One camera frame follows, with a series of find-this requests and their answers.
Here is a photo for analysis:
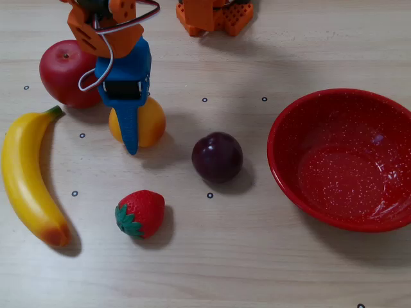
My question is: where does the dark purple toy plum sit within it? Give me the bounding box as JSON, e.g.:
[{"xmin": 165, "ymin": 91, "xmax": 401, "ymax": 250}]
[{"xmin": 191, "ymin": 132, "xmax": 244, "ymax": 184}]

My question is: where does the orange robot base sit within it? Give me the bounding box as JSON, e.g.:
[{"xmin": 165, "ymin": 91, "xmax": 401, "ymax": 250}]
[{"xmin": 175, "ymin": 0, "xmax": 254, "ymax": 37}]

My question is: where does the orange yellow toy peach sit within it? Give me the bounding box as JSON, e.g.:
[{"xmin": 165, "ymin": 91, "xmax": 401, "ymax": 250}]
[{"xmin": 108, "ymin": 96, "xmax": 167, "ymax": 149}]

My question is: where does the red toy strawberry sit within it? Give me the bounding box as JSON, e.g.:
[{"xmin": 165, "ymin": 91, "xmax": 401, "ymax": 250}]
[{"xmin": 114, "ymin": 189, "xmax": 166, "ymax": 240}]

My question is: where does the yellow toy banana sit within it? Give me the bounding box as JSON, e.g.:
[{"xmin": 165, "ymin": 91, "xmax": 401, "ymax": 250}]
[{"xmin": 1, "ymin": 105, "xmax": 71, "ymax": 248}]

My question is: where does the red white black servo cable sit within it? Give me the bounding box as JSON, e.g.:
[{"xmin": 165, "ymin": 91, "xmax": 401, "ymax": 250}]
[{"xmin": 78, "ymin": 0, "xmax": 161, "ymax": 93}]

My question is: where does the red toy apple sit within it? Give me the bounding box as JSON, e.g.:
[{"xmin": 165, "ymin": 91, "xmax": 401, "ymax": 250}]
[{"xmin": 39, "ymin": 39, "xmax": 103, "ymax": 109}]

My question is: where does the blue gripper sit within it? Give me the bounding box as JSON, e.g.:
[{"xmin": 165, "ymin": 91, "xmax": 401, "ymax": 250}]
[{"xmin": 94, "ymin": 35, "xmax": 152, "ymax": 156}]

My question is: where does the red speckled enamel bowl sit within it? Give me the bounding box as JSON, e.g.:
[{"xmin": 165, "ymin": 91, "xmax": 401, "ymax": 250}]
[{"xmin": 267, "ymin": 89, "xmax": 411, "ymax": 233}]

